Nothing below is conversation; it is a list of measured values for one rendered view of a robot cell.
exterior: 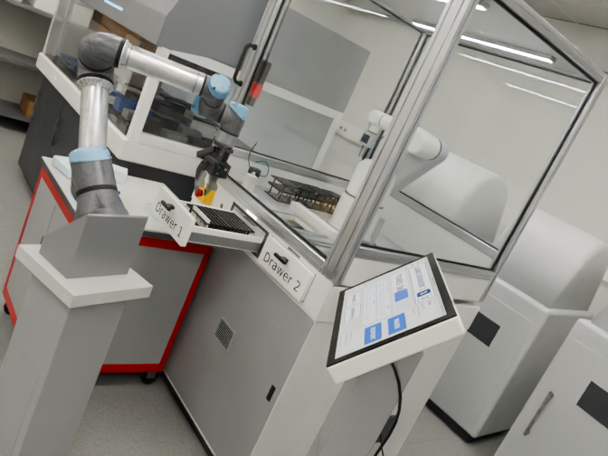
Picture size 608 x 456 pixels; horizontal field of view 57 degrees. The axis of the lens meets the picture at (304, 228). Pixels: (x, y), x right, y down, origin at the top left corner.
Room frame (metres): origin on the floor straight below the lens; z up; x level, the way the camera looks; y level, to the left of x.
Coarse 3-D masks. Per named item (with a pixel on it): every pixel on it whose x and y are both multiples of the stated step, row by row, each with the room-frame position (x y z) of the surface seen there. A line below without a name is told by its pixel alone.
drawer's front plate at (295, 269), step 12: (276, 240) 2.01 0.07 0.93; (264, 252) 2.01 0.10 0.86; (288, 252) 1.92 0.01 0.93; (264, 264) 1.99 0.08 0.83; (288, 264) 1.90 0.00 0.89; (300, 264) 1.86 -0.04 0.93; (276, 276) 1.93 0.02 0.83; (288, 276) 1.89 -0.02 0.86; (300, 276) 1.84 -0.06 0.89; (312, 276) 1.82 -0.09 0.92; (288, 288) 1.87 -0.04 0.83; (300, 288) 1.83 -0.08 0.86; (300, 300) 1.82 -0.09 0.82
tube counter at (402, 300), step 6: (396, 288) 1.47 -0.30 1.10; (402, 288) 1.45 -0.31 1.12; (396, 294) 1.42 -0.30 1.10; (402, 294) 1.40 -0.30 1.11; (408, 294) 1.38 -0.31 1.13; (396, 300) 1.37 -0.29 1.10; (402, 300) 1.36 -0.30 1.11; (408, 300) 1.34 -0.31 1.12; (396, 306) 1.34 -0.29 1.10; (402, 306) 1.32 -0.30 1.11; (408, 306) 1.30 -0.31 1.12
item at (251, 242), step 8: (216, 208) 2.18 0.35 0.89; (240, 216) 2.23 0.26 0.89; (248, 224) 2.18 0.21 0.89; (192, 232) 1.86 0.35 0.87; (200, 232) 1.88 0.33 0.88; (208, 232) 1.90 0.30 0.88; (216, 232) 1.92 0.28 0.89; (224, 232) 1.95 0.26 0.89; (256, 232) 2.13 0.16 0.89; (192, 240) 1.86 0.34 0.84; (200, 240) 1.88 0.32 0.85; (208, 240) 1.91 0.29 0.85; (216, 240) 1.93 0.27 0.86; (224, 240) 1.95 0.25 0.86; (232, 240) 1.97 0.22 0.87; (240, 240) 2.00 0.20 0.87; (248, 240) 2.02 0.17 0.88; (256, 240) 2.05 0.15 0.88; (232, 248) 1.99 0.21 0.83; (240, 248) 2.01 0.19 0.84; (248, 248) 2.03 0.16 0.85; (256, 248) 2.06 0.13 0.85
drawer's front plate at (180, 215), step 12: (168, 192) 2.00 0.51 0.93; (156, 204) 2.02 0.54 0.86; (180, 204) 1.91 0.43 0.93; (156, 216) 1.99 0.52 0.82; (180, 216) 1.88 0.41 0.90; (192, 216) 1.84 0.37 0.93; (168, 228) 1.91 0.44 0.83; (180, 228) 1.86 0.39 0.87; (192, 228) 1.83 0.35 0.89; (180, 240) 1.84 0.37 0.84
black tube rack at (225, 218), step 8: (200, 208) 2.07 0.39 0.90; (208, 208) 2.11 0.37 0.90; (208, 216) 2.02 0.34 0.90; (216, 216) 2.06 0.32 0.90; (224, 216) 2.11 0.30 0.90; (232, 216) 2.15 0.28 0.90; (216, 224) 1.97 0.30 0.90; (224, 224) 2.01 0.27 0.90; (232, 224) 2.04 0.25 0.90; (240, 224) 2.09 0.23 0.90; (232, 232) 2.06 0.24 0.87; (240, 232) 2.11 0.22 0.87; (248, 232) 2.06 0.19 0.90
